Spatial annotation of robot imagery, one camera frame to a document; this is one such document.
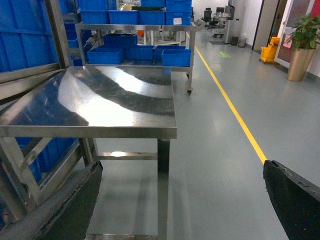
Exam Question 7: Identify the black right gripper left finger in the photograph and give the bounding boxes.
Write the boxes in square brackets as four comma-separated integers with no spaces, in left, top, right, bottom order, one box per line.
[0,161,103,240]

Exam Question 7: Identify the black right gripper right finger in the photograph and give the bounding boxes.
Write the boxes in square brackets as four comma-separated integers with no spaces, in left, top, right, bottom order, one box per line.
[263,160,320,240]

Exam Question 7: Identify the blue plastic bin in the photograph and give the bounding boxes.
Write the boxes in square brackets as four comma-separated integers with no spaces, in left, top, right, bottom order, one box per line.
[161,49,191,67]
[87,47,125,65]

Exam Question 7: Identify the steel shelf rack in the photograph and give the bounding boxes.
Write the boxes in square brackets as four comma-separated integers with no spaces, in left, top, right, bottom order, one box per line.
[0,0,98,226]

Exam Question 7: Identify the small steel table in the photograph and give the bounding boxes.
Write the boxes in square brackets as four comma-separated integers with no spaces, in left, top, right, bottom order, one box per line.
[0,65,177,240]

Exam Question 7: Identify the yellow mop bucket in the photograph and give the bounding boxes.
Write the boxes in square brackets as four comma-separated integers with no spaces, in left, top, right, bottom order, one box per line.
[260,36,280,64]

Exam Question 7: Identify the gold planter with plant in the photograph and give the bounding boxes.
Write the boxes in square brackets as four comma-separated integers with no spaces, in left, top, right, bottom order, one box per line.
[287,13,320,82]

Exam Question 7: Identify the steel wheeled cart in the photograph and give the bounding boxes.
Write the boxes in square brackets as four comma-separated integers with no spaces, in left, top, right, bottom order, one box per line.
[75,19,205,96]

